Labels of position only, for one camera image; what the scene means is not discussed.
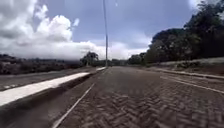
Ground dark brick paved road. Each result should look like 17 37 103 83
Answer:
0 65 224 128

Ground row of dark trees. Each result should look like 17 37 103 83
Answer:
127 0 224 66

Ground tall thin pole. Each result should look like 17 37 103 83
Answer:
102 0 109 69

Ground pale kerb with verge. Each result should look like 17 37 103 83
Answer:
143 57 224 81

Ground grey ground beside kerb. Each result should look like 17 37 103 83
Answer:
0 67 98 92

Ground pale concrete kerb strip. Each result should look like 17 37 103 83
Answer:
0 66 107 108

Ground lone dark tree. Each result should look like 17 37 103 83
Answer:
79 51 100 67

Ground dark low bushes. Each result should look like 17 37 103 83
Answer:
0 54 84 76

